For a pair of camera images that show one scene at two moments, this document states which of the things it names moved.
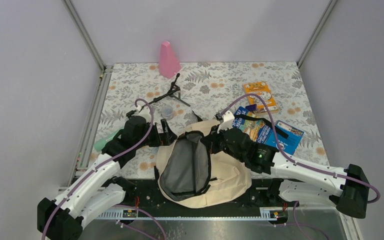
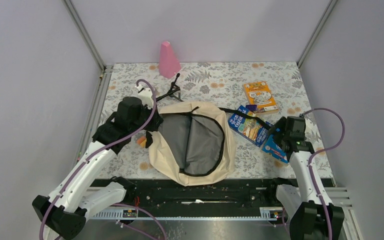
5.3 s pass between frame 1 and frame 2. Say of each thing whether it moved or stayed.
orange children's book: stayed
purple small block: stayed
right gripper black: moved
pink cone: stayed
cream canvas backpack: moved
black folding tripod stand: stayed
